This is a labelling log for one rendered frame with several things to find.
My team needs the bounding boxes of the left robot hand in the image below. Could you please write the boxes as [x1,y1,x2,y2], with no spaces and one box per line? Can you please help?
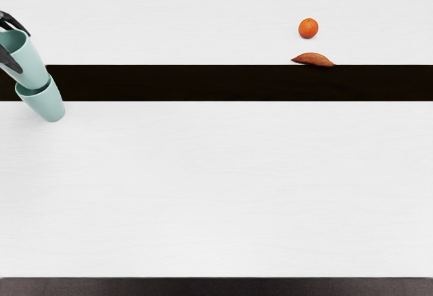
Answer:
[0,10,31,74]

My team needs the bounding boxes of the pale green cup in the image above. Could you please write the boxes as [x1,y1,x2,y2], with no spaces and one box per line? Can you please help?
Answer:
[14,74,66,123]
[0,29,51,89]

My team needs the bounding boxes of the orange fruit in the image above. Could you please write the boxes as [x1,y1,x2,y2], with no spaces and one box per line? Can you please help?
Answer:
[298,18,319,40]

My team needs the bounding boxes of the brown sweet potato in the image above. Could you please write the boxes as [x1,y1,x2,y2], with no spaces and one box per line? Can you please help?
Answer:
[290,51,336,68]

